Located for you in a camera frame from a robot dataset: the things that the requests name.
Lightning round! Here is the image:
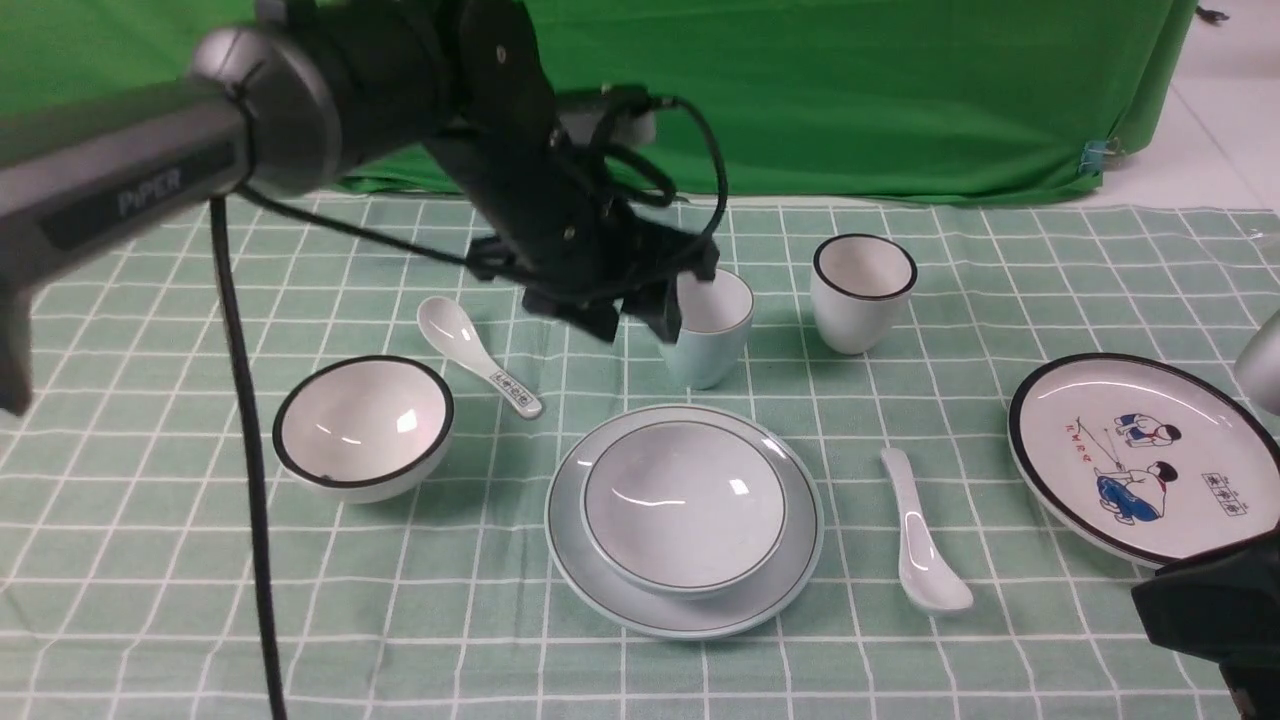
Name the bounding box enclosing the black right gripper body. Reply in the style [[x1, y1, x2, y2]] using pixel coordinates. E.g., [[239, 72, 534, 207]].
[[1132, 528, 1279, 719]]

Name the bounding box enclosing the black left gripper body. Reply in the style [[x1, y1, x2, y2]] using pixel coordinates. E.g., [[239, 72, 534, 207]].
[[425, 92, 721, 315]]

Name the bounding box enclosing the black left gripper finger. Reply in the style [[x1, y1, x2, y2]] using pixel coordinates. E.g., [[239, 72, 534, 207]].
[[625, 282, 682, 343], [549, 301, 620, 345]]

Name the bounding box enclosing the pale blue cup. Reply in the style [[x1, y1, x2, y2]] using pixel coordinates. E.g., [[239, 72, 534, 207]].
[[660, 268, 755, 389]]

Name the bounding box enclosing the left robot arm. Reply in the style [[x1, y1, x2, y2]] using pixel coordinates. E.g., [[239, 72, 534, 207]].
[[1, 1, 728, 416]]

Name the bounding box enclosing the white ceramic spoon with pattern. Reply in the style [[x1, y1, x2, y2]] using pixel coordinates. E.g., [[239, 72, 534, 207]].
[[417, 296, 544, 420]]

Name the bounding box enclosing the white plate with cartoon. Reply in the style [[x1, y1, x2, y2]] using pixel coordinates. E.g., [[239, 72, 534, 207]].
[[1007, 354, 1279, 568]]

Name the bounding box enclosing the white cup black rim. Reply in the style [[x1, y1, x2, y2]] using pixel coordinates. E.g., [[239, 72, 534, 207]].
[[809, 233, 919, 356]]

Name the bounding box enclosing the pale blue bowl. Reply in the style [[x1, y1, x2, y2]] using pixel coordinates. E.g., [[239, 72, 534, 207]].
[[580, 421, 788, 594]]

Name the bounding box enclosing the white bowl black rim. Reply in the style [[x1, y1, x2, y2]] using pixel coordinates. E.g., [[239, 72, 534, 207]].
[[271, 355, 456, 503]]

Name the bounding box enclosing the green backdrop cloth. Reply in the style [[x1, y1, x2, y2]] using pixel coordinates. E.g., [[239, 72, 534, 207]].
[[1, 1, 1196, 204]]

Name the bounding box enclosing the green checkered tablecloth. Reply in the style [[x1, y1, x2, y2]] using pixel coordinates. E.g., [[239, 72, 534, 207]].
[[1, 202, 1277, 719]]

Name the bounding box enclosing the plain white ceramic spoon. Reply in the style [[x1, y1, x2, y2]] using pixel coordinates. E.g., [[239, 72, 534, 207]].
[[879, 447, 974, 616]]

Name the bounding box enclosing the pale blue plate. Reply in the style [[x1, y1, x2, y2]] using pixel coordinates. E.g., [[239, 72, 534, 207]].
[[545, 404, 826, 641]]

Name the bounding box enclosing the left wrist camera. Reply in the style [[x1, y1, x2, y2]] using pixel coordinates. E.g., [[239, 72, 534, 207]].
[[556, 85, 658, 149]]

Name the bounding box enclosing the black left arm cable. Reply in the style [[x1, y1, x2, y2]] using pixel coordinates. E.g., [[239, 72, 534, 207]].
[[205, 90, 731, 720]]

